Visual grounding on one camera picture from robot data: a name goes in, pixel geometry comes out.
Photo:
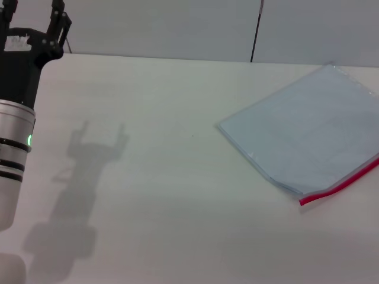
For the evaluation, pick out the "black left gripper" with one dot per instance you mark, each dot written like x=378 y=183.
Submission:
x=20 y=74

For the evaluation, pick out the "clear document bag red zip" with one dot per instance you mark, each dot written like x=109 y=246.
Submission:
x=314 y=124

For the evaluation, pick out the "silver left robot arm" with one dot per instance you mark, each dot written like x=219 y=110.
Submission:
x=13 y=154

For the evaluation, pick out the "blue paper sheets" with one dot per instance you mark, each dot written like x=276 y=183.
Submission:
x=308 y=130

